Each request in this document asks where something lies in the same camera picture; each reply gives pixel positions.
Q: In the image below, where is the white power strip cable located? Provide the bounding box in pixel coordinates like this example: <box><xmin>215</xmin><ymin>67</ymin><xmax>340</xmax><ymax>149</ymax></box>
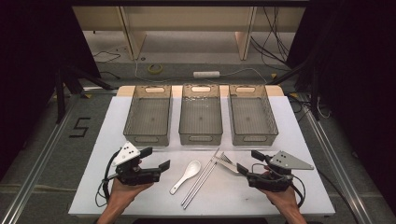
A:
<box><xmin>134</xmin><ymin>57</ymin><xmax>269</xmax><ymax>85</ymax></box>

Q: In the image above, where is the white ceramic spoon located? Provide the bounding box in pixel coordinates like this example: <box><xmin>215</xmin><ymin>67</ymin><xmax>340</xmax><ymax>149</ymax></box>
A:
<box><xmin>169</xmin><ymin>160</ymin><xmax>203</xmax><ymax>196</ymax></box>

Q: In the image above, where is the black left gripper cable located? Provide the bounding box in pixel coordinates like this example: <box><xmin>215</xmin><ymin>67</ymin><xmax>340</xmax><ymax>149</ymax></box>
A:
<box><xmin>94</xmin><ymin>150</ymin><xmax>120</xmax><ymax>208</ymax></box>

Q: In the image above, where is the metal floor rail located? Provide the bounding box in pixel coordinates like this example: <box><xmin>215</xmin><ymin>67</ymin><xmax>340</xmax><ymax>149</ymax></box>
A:
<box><xmin>0</xmin><ymin>92</ymin><xmax>82</xmax><ymax>224</ymax></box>
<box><xmin>298</xmin><ymin>92</ymin><xmax>373</xmax><ymax>224</ymax></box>

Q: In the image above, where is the person's right hand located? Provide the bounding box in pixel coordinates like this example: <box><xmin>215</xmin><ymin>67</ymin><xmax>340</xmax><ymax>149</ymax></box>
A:
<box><xmin>260</xmin><ymin>185</ymin><xmax>302</xmax><ymax>217</ymax></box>

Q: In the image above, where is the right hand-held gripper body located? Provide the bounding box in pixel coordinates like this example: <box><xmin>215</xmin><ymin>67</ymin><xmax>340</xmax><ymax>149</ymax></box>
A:
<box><xmin>247</xmin><ymin>150</ymin><xmax>315</xmax><ymax>192</ymax></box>

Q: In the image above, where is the metal fork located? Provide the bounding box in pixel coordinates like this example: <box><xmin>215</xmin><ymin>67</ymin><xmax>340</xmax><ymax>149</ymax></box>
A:
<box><xmin>217</xmin><ymin>160</ymin><xmax>240</xmax><ymax>174</ymax></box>
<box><xmin>214</xmin><ymin>151</ymin><xmax>234</xmax><ymax>166</ymax></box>

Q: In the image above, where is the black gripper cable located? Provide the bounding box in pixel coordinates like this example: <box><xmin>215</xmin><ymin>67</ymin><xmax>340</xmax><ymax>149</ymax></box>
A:
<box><xmin>94</xmin><ymin>150</ymin><xmax>120</xmax><ymax>208</ymax></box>
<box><xmin>289</xmin><ymin>174</ymin><xmax>306</xmax><ymax>209</ymax></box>

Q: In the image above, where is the person's left hand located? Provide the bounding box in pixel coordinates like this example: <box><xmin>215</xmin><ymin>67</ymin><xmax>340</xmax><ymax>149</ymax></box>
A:
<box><xmin>106</xmin><ymin>178</ymin><xmax>154</xmax><ymax>216</ymax></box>

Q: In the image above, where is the bundle of black cables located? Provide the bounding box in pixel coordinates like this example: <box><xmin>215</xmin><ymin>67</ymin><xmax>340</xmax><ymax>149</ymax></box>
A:
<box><xmin>250</xmin><ymin>7</ymin><xmax>290</xmax><ymax>68</ymax></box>

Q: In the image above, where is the black metal stand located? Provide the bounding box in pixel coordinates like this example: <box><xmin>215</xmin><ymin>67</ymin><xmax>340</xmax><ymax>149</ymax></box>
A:
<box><xmin>54</xmin><ymin>66</ymin><xmax>114</xmax><ymax>124</ymax></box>
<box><xmin>267</xmin><ymin>59</ymin><xmax>322</xmax><ymax>121</ymax></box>

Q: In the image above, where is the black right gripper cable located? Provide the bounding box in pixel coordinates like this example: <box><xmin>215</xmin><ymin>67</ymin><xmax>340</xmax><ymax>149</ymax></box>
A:
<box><xmin>289</xmin><ymin>174</ymin><xmax>306</xmax><ymax>209</ymax></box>

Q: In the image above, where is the thick black floor cable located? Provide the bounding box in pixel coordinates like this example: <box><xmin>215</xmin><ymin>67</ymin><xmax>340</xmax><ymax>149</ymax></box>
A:
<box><xmin>317</xmin><ymin>169</ymin><xmax>360</xmax><ymax>224</ymax></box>

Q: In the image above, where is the beige wooden shelf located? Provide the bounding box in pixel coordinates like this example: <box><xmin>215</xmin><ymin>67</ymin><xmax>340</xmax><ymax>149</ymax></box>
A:
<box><xmin>72</xmin><ymin>6</ymin><xmax>306</xmax><ymax>62</ymax></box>

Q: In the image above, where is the metal chopstick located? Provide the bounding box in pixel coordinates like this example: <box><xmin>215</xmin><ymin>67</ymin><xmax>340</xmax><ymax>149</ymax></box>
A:
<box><xmin>182</xmin><ymin>160</ymin><xmax>219</xmax><ymax>210</ymax></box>
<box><xmin>180</xmin><ymin>147</ymin><xmax>220</xmax><ymax>206</ymax></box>

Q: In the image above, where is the thin black floor cable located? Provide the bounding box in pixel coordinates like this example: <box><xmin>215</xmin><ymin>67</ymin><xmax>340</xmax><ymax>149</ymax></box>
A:
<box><xmin>92</xmin><ymin>50</ymin><xmax>121</xmax><ymax>63</ymax></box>

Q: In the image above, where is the yellow tape roll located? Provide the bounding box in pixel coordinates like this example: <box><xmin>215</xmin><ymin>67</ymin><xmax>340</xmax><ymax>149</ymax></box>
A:
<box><xmin>147</xmin><ymin>63</ymin><xmax>163</xmax><ymax>75</ymax></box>

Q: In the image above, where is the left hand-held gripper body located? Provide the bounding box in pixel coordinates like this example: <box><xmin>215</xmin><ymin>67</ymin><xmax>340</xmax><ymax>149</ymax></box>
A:
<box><xmin>110</xmin><ymin>140</ymin><xmax>163</xmax><ymax>187</ymax></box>

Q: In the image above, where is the white power strip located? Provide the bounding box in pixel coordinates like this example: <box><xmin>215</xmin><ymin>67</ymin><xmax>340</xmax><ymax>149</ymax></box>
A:
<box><xmin>192</xmin><ymin>70</ymin><xmax>221</xmax><ymax>79</ymax></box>

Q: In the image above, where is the transparent grey plastic bin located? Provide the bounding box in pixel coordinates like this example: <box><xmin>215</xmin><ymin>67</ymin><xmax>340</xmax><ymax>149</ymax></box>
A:
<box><xmin>122</xmin><ymin>84</ymin><xmax>173</xmax><ymax>147</ymax></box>
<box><xmin>228</xmin><ymin>83</ymin><xmax>279</xmax><ymax>147</ymax></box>
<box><xmin>177</xmin><ymin>83</ymin><xmax>224</xmax><ymax>147</ymax></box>

